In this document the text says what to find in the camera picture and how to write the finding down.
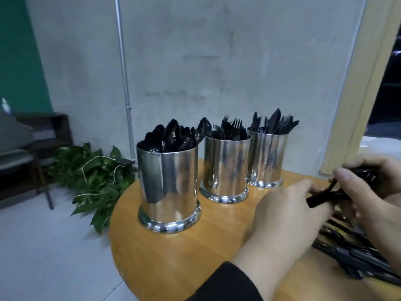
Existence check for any person's left hand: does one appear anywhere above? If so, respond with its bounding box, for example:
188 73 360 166
247 180 336 268

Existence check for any person's right hand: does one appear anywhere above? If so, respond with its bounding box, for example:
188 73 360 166
332 153 401 275

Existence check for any pile of black plastic cutlery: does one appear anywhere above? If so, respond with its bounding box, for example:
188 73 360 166
312 210 401 287

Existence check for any black plastic fork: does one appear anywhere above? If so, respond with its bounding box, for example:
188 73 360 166
306 166 380 209

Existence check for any bunch of black knives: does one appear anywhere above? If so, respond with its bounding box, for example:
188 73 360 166
249 108 300 136

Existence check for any bunch of black forks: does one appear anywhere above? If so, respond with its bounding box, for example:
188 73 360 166
212 116 251 142

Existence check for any bunch of black spoons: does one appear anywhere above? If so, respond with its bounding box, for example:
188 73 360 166
139 117 213 153

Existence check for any person's left forearm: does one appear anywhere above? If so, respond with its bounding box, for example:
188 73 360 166
188 238 289 301

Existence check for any green leafy plant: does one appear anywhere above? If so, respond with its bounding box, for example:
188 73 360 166
47 143 136 235

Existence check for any grey metal pipe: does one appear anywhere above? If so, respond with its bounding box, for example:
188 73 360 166
114 0 137 163

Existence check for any dark wooden shelf unit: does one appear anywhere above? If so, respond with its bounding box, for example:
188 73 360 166
13 112 74 162

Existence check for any grey upholstered chair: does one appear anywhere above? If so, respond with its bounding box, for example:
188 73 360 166
0 106 55 211

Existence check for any thin white cable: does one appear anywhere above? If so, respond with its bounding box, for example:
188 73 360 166
74 155 126 198

